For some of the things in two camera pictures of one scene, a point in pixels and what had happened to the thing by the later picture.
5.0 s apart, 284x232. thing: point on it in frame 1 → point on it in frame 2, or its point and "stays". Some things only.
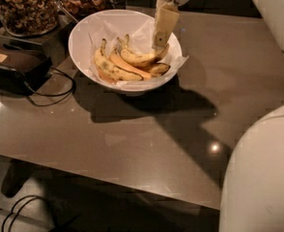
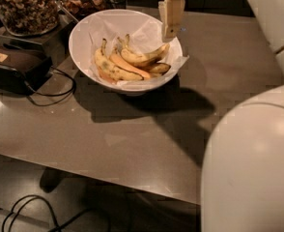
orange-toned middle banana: [125, 65] stays
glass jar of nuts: [28, 10] stays
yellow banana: [127, 51] stays
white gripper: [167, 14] → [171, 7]
